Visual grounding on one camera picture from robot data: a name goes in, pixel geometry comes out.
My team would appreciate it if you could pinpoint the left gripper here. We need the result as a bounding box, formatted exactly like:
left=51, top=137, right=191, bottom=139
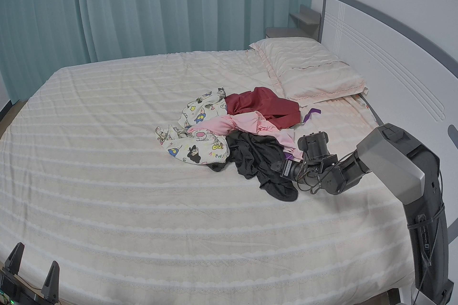
left=0, top=242, right=60, bottom=305

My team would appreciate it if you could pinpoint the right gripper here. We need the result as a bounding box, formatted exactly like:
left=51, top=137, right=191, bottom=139
left=274, top=158, right=309, bottom=187

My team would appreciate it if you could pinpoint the black T-shirt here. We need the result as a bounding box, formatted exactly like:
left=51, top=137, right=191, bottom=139
left=207, top=131, right=300, bottom=203

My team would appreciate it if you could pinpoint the bed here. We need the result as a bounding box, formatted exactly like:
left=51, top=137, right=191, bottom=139
left=0, top=0, right=458, bottom=305

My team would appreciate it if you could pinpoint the purple garment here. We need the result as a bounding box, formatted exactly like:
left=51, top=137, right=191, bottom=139
left=283, top=108, right=322, bottom=160

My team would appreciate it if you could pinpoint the dark red garment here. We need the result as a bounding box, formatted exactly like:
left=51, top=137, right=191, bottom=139
left=225, top=86, right=301, bottom=129

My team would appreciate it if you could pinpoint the pink garment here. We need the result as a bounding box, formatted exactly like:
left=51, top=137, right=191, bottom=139
left=188, top=111, right=296, bottom=158

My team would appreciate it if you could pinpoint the white printed pyjama garment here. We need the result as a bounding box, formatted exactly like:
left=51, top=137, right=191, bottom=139
left=155, top=86, right=230, bottom=166

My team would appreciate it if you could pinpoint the cream pillow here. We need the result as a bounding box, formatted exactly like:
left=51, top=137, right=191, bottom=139
left=249, top=37, right=369, bottom=106

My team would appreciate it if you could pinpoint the grey bedside table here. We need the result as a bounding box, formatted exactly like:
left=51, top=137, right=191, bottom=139
left=265, top=4, right=322, bottom=43

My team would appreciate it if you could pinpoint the blue-green curtain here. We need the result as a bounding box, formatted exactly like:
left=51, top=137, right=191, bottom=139
left=0, top=0, right=316, bottom=105

